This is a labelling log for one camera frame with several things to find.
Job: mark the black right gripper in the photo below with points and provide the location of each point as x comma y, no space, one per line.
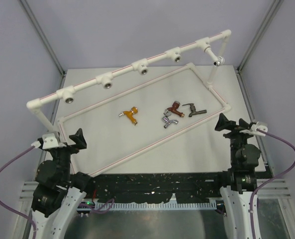
224,123

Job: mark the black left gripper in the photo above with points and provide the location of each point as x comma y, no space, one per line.
79,140

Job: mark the white pipe frame rack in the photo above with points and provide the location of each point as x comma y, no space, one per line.
217,43

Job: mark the white chrome knob faucet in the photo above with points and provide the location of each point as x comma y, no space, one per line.
216,60

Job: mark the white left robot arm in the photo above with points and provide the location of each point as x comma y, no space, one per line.
59,191

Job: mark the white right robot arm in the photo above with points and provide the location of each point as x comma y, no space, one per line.
238,183

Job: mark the dark grey lever faucet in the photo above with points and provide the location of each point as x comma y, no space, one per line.
193,111

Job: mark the orange faucet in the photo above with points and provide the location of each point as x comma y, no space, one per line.
130,114

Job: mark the red brown faucet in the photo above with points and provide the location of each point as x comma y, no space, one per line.
174,109

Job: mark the chrome silver faucet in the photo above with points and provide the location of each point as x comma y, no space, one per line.
167,122

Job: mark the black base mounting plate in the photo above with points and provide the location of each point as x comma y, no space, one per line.
157,188

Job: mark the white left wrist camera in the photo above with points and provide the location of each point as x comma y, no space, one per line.
48,141

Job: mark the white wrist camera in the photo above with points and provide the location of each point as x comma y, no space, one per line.
257,129
48,141

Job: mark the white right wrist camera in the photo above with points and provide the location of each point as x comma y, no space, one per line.
257,129

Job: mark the white slotted cable duct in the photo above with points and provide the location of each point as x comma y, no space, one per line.
169,206

